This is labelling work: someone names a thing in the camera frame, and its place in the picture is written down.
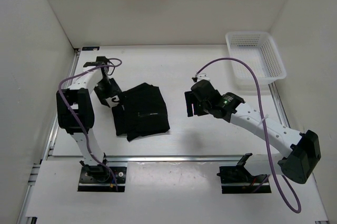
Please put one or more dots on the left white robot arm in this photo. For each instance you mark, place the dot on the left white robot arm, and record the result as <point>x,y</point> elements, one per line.
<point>75,111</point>

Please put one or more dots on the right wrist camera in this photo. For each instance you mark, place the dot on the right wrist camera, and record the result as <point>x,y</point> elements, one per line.
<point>199,77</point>

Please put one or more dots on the black shorts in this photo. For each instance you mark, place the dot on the black shorts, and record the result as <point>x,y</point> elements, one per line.
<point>141,111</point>

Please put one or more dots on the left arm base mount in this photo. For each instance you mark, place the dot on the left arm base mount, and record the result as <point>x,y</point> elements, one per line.
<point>99,179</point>

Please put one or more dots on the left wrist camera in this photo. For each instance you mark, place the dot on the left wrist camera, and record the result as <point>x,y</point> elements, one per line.
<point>100,60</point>

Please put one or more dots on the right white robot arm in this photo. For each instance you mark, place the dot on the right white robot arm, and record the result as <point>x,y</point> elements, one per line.
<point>299,152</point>

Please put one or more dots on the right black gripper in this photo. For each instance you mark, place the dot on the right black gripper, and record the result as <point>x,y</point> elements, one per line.
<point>190,98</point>

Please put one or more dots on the white plastic basket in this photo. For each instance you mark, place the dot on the white plastic basket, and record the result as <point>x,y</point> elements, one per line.
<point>259,51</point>

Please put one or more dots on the blue label sticker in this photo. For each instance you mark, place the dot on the blue label sticker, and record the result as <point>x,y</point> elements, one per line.
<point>90,48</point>

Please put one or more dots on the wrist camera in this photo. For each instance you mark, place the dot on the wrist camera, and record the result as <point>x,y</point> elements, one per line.
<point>100,60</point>
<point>199,77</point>

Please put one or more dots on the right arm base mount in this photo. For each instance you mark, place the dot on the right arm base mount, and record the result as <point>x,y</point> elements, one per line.
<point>237,180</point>

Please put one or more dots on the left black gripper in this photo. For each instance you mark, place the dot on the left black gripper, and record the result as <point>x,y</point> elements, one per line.
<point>115,91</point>

